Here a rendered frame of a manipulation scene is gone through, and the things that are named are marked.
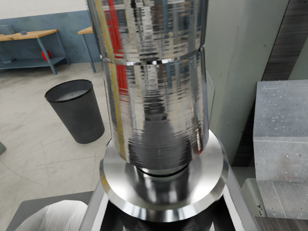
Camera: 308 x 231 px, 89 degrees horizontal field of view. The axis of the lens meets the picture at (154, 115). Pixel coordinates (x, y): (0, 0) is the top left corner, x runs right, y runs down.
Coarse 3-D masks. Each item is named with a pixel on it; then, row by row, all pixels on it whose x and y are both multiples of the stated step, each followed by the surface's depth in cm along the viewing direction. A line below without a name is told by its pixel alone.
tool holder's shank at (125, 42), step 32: (96, 0) 2; (128, 0) 2; (160, 0) 2; (192, 0) 2; (96, 32) 3; (128, 32) 2; (160, 32) 2; (192, 32) 3; (128, 64) 3; (160, 64) 3; (192, 64) 3; (128, 96) 3; (160, 96) 3; (192, 96) 3; (128, 128) 4; (160, 128) 3; (192, 128) 4; (128, 160) 4; (160, 160) 4
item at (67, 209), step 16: (80, 192) 18; (32, 208) 17; (48, 208) 15; (64, 208) 15; (80, 208) 15; (16, 224) 16; (32, 224) 14; (48, 224) 14; (64, 224) 14; (80, 224) 14
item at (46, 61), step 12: (0, 36) 376; (12, 36) 355; (24, 36) 337; (36, 36) 332; (84, 36) 329; (0, 60) 453; (12, 60) 428; (24, 60) 430; (36, 60) 419; (48, 60) 366; (96, 60) 370
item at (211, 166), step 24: (216, 144) 6; (120, 168) 5; (192, 168) 5; (216, 168) 5; (120, 192) 5; (144, 192) 5; (168, 192) 5; (192, 192) 4; (216, 192) 5; (144, 216) 4; (168, 216) 4; (192, 216) 4
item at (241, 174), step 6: (234, 168) 61; (240, 168) 60; (246, 168) 60; (252, 168) 60; (234, 174) 59; (240, 174) 58; (246, 174) 58; (252, 174) 58; (240, 180) 57; (240, 186) 55
